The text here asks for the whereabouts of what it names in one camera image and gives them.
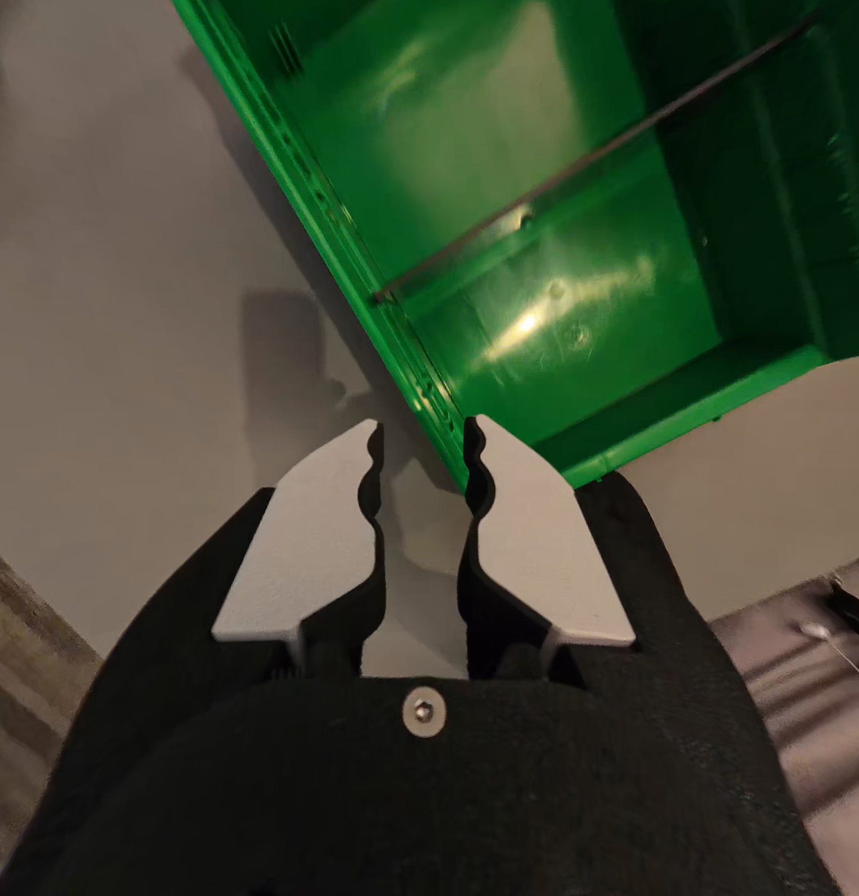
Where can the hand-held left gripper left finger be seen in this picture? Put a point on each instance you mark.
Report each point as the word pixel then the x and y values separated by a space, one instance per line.
pixel 303 553

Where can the green plastic bin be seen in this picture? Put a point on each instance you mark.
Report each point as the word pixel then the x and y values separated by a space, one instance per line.
pixel 576 280

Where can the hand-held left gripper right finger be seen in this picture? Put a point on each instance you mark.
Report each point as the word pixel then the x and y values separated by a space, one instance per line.
pixel 548 553

